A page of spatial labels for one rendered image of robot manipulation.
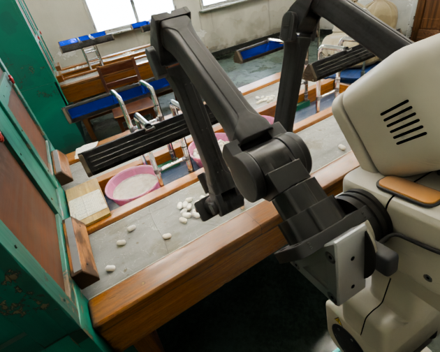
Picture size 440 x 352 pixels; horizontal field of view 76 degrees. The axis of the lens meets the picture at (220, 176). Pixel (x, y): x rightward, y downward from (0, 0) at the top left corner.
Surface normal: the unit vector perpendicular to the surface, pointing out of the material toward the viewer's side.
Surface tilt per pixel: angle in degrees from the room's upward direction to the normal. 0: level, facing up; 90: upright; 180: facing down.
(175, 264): 0
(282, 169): 37
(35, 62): 90
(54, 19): 90
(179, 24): 30
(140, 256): 0
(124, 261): 0
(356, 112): 90
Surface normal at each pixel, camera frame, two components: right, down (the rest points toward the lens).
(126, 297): -0.17, -0.79
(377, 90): -0.87, 0.40
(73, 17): 0.46, 0.46
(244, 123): 0.08, -0.46
